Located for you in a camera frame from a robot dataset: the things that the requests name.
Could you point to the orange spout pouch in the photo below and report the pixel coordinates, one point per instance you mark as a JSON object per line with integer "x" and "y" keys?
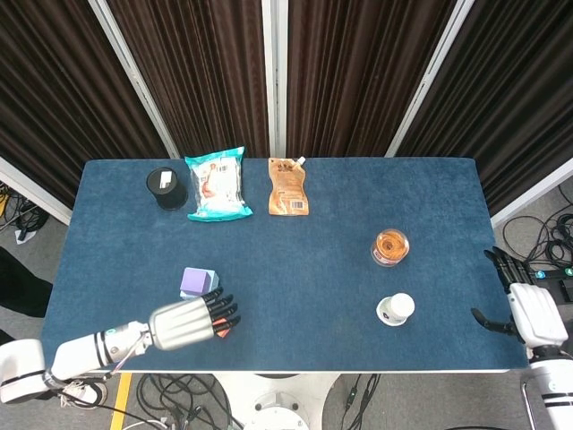
{"x": 288, "y": 188}

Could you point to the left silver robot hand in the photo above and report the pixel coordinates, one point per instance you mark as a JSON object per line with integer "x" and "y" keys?
{"x": 183, "y": 324}

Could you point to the red cube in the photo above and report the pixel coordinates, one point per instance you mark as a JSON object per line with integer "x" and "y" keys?
{"x": 224, "y": 332}

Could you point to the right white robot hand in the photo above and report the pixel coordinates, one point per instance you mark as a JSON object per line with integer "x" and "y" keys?
{"x": 535, "y": 313}

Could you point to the teal snack bag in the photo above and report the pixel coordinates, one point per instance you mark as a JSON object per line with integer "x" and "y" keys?
{"x": 219, "y": 188}

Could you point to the white partition rail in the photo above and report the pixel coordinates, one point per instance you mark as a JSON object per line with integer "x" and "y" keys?
{"x": 31, "y": 190}
{"x": 532, "y": 195}

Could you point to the white partition post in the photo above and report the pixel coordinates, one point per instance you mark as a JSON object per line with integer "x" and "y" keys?
{"x": 134, "y": 80}
{"x": 427, "y": 80}
{"x": 274, "y": 80}

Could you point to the black mesh pen holder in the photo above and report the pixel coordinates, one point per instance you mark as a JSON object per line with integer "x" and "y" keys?
{"x": 168, "y": 197}

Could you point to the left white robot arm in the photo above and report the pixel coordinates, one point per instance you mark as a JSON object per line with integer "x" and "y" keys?
{"x": 80, "y": 351}

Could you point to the black power strip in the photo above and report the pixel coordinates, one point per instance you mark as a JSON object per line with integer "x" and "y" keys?
{"x": 557, "y": 280}

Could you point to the clear jar of rubber bands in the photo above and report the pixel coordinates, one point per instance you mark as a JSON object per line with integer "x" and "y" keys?
{"x": 389, "y": 247}

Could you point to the black clothed person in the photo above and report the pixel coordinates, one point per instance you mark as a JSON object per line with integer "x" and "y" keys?
{"x": 20, "y": 286}

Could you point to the large light blue cube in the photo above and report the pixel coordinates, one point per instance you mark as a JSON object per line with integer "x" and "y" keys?
{"x": 216, "y": 281}

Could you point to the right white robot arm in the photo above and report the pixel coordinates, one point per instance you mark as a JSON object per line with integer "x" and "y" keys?
{"x": 553, "y": 389}

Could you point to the dark brown curtain panel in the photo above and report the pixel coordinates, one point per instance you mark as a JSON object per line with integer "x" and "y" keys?
{"x": 353, "y": 76}
{"x": 53, "y": 89}
{"x": 515, "y": 89}
{"x": 201, "y": 76}

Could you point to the purple cube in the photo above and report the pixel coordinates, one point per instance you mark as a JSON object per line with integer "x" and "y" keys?
{"x": 196, "y": 281}

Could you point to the white table frame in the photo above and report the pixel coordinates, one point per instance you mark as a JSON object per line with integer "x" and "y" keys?
{"x": 358, "y": 372}

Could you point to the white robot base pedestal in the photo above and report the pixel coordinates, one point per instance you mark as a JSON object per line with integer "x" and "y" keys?
{"x": 277, "y": 403}

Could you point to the blue table mat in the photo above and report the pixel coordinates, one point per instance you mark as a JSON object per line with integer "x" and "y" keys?
{"x": 313, "y": 277}

